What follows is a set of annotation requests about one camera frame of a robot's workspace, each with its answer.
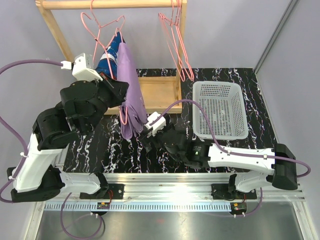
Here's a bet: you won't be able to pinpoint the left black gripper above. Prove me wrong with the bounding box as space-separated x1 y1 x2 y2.
83 70 130 133

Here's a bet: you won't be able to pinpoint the blue patterned trousers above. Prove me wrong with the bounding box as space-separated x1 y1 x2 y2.
95 31 125 80

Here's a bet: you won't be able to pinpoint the purple trousers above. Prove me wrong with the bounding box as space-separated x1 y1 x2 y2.
117 42 147 140

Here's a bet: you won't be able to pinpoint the pink hanger with purple trousers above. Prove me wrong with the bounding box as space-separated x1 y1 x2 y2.
80 12 130 126

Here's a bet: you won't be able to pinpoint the pink hanger with blue trousers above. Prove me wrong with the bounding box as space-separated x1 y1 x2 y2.
80 0 126 63

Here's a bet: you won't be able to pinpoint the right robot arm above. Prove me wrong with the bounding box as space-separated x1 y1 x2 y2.
138 124 298 200

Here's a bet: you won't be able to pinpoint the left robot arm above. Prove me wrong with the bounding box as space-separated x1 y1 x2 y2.
7 72 130 203

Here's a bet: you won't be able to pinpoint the wooden clothes rack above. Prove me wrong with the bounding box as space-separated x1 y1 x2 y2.
35 0 188 114

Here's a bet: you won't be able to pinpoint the black marble table mat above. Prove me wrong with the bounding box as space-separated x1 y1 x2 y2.
63 68 277 174

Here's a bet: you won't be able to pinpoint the white plastic basket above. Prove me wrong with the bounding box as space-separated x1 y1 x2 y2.
192 81 249 141

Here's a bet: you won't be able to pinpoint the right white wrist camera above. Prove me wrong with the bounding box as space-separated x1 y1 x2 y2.
144 111 167 135

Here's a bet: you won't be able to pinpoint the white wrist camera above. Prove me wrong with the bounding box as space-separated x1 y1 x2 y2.
144 111 167 135
60 53 103 82

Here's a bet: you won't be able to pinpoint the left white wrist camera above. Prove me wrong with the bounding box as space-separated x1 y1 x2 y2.
60 53 103 82

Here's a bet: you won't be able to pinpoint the aluminium mounting rail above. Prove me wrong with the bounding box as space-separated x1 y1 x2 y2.
42 171 306 213

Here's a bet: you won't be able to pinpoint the pink empty wire hanger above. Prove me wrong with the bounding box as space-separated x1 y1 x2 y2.
158 12 183 82

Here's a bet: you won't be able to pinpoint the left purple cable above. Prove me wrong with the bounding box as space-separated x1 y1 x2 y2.
0 58 63 203

